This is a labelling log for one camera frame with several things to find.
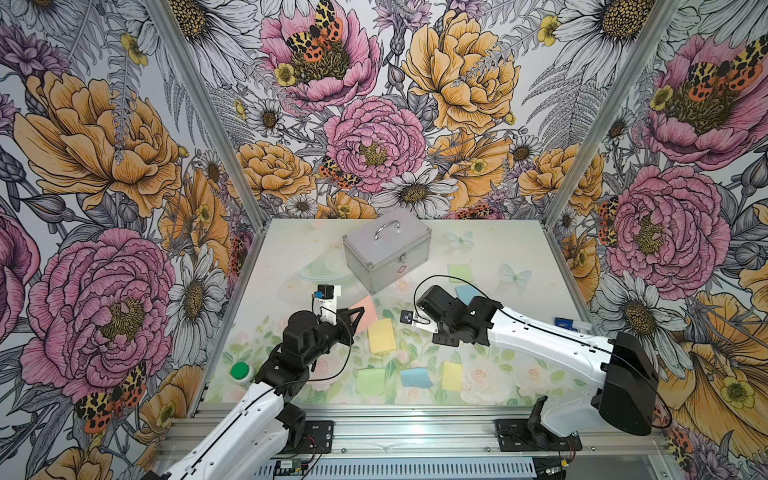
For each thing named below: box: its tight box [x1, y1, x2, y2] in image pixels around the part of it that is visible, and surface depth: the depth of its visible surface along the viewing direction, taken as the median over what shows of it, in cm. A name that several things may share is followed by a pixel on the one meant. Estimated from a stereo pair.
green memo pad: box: [447, 264, 473, 283], surface depth 111 cm
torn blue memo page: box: [400, 368, 433, 389], surface depth 87 cm
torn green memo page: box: [356, 368, 385, 396], surface depth 85 cm
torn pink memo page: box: [350, 295, 377, 333], surface depth 80 cm
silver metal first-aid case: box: [342, 211, 432, 295], surface depth 98 cm
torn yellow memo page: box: [442, 361, 462, 392], surface depth 85 cm
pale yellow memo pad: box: [368, 318, 396, 354], surface depth 91 cm
